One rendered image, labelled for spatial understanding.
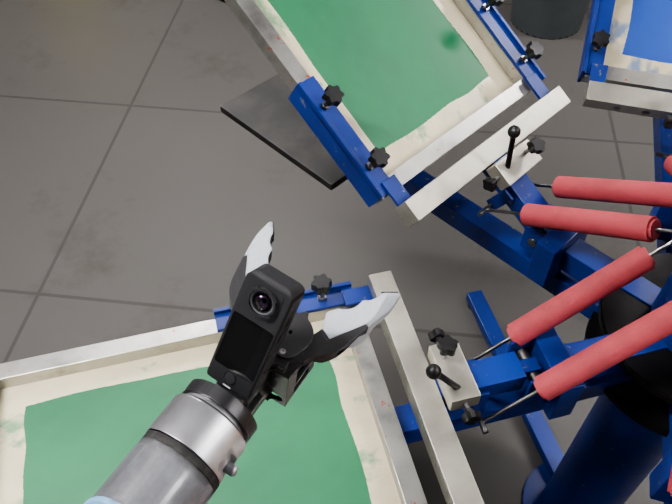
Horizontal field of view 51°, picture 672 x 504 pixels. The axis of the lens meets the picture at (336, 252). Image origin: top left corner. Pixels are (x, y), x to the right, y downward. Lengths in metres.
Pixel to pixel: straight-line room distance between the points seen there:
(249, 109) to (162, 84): 1.83
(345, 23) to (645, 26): 0.81
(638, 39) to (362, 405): 1.21
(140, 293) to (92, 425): 1.44
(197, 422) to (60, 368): 0.96
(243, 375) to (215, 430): 0.05
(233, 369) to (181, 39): 3.66
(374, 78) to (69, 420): 0.99
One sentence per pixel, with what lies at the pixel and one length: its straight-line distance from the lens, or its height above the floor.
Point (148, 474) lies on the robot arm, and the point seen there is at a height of 1.69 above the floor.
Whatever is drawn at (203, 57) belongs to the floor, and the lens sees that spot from 4.01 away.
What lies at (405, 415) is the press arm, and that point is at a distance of 1.45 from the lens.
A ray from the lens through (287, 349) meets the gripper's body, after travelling 0.62.
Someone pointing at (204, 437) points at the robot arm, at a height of 1.69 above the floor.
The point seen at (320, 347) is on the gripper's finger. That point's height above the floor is 1.68.
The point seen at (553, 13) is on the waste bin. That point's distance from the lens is 4.16.
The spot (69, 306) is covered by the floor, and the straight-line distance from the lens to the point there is 2.92.
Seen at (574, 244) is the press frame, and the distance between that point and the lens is 1.66.
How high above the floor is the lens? 2.21
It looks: 50 degrees down
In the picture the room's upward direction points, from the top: straight up
